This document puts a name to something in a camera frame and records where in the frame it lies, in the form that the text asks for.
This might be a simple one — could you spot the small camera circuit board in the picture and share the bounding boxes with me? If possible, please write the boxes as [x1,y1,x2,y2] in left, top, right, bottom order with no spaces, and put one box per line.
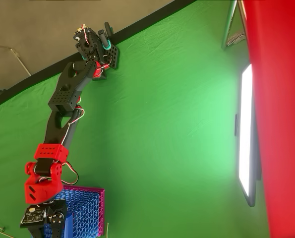
[20,205,48,229]

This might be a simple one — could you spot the flat LED light panel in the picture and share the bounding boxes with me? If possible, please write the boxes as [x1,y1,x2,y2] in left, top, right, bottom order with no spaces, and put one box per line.
[234,63,262,208]

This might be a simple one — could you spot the black table clamp teal ring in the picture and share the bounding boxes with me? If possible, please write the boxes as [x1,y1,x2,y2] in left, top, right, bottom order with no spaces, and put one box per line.
[97,21,120,70]

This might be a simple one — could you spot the large red blurry object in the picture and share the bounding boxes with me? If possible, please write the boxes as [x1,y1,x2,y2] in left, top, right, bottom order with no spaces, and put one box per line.
[241,0,295,238]

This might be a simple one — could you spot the blue and pink lattice basket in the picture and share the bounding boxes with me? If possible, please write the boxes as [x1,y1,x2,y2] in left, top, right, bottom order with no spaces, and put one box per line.
[43,184,105,238]

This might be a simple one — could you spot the green table cloth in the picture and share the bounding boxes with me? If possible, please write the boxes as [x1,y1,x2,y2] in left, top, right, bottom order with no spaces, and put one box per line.
[0,0,271,238]

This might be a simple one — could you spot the white red servo wire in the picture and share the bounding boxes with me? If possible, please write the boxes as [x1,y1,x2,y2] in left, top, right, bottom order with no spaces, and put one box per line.
[61,106,85,147]
[54,161,80,186]

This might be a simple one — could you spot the chrome tube stand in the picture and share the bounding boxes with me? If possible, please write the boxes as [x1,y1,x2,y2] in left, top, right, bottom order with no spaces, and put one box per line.
[221,0,247,50]

